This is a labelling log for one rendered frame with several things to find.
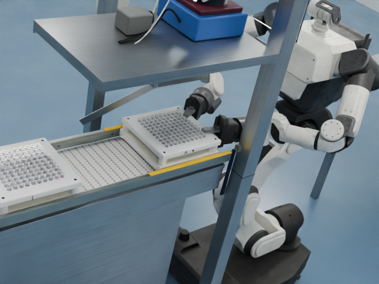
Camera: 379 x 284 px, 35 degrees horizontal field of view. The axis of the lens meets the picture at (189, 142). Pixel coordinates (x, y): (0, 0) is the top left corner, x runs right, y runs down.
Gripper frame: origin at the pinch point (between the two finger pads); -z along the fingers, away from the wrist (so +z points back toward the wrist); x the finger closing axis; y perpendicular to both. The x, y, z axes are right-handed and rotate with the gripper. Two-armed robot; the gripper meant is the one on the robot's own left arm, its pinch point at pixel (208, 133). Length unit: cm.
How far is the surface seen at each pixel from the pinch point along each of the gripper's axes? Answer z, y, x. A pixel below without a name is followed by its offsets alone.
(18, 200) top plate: -70, -17, 3
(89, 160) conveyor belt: -40.9, 4.4, 8.5
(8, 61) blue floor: 6, 249, 97
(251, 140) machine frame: 7.9, -12.9, -4.5
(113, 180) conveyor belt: -37.6, -7.2, 8.5
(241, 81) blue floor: 172, 192, 93
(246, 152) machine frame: 7.9, -12.1, 1.0
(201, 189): -4.5, -9.3, 16.6
